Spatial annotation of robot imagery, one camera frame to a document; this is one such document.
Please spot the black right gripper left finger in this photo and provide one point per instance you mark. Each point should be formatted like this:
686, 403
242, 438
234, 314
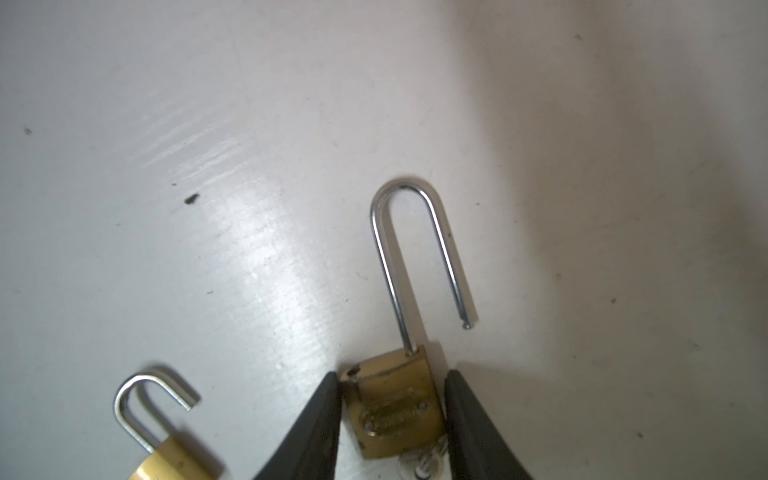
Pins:
310, 448

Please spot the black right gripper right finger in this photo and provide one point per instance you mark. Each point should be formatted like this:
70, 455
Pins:
476, 448

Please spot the brass padlock long shackle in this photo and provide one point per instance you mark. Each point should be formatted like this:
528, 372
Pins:
392, 400

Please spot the brass padlock with keys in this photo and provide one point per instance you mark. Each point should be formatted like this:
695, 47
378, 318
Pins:
167, 459

